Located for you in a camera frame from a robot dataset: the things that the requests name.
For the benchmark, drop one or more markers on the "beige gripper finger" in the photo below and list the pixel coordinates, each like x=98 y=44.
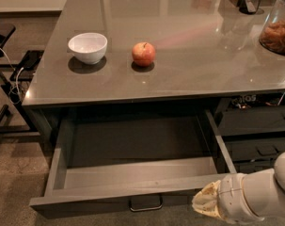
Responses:
x=205 y=202

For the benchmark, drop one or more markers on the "red apple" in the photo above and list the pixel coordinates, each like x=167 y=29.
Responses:
x=143 y=54

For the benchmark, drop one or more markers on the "grey counter cabinet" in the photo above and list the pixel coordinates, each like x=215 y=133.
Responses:
x=158 y=89

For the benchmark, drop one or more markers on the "right lower drawer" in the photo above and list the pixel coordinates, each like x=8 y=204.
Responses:
x=253 y=149

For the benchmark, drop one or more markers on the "black side stand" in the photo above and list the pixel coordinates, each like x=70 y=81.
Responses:
x=11 y=77

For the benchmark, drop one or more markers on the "grey top drawer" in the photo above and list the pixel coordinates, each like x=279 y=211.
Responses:
x=99 y=165

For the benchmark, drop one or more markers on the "metal top drawer handle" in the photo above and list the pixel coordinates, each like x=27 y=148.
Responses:
x=145 y=203

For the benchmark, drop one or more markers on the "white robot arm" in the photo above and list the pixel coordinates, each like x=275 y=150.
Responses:
x=265 y=190

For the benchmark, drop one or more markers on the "glass jar with snacks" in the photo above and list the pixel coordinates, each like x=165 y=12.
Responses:
x=272 y=36

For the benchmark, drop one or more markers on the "right top drawer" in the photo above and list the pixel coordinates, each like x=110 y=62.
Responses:
x=266 y=119

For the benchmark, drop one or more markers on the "white ceramic bowl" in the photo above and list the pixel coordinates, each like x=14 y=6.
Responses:
x=88 y=48

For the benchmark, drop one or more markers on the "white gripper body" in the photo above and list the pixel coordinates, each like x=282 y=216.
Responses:
x=230 y=196

